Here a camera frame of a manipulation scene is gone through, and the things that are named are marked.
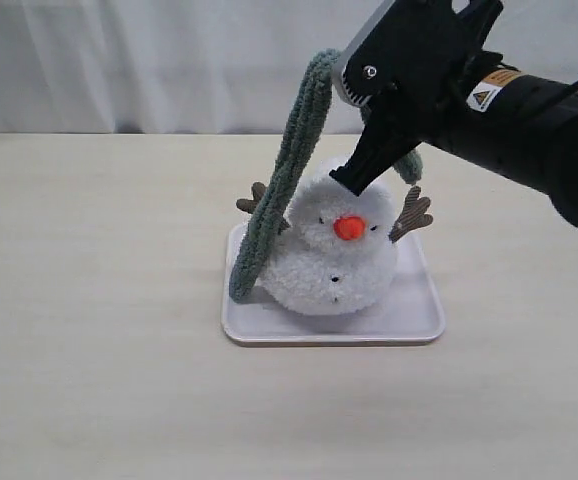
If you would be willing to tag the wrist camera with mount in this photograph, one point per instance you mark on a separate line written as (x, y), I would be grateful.
(367, 64)

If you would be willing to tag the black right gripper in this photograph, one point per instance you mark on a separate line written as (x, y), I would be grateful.
(426, 100)

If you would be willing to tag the teal fuzzy scarf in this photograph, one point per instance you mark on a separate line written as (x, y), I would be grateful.
(268, 203)

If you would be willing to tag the white curtain backdrop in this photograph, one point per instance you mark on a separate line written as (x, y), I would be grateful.
(162, 67)

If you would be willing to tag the white plush snowman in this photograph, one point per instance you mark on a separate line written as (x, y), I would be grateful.
(335, 252)

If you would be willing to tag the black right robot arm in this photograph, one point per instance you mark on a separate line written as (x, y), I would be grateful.
(539, 118)

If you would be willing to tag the white plastic tray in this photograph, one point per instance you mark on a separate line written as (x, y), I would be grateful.
(410, 314)

